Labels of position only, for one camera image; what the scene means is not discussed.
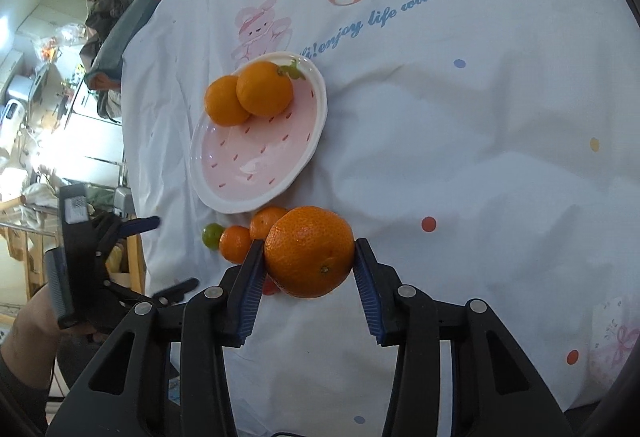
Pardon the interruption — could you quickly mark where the large orange mandarin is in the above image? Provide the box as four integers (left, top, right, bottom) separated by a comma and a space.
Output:
263, 206, 355, 299

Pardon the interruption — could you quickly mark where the wooden frame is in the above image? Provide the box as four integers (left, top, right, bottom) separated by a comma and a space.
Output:
0, 197, 147, 299

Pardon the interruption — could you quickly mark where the smooth orange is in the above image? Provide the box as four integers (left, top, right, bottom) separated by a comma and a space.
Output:
204, 75, 251, 127
236, 60, 294, 117

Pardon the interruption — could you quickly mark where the white printed bedsheet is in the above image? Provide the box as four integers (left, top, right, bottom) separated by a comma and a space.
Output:
120, 0, 640, 418

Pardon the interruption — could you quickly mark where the blue grey cushion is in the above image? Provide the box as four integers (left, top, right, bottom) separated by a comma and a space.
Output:
84, 0, 168, 91

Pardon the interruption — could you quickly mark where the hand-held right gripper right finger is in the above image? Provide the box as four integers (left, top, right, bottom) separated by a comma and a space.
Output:
353, 238, 576, 437

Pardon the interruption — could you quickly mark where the person's left hand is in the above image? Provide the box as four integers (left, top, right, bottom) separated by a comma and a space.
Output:
60, 323, 104, 345

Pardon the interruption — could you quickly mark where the small orange kumquat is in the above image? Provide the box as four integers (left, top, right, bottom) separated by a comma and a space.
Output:
249, 206, 289, 240
219, 225, 253, 264

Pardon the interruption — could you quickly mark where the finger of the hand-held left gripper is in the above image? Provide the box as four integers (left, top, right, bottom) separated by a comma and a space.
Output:
119, 216, 162, 239
106, 277, 200, 308

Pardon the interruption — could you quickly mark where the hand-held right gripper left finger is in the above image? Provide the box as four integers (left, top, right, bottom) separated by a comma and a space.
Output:
45, 238, 266, 437

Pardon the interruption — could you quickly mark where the white appliance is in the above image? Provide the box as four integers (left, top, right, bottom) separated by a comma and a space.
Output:
0, 99, 27, 134

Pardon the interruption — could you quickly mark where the white cabinet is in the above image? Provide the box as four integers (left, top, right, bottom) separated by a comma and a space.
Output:
64, 82, 125, 184

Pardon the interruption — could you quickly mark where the person's left forearm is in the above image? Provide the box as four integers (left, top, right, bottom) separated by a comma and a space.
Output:
0, 286, 67, 420

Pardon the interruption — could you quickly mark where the pink strawberry-shaped plate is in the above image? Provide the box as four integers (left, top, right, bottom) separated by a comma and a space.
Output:
189, 52, 329, 214

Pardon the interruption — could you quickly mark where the small green kumquat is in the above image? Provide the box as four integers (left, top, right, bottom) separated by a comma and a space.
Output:
202, 223, 226, 250

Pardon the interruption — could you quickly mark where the clear plastic bag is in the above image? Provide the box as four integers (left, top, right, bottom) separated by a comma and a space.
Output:
34, 22, 87, 64

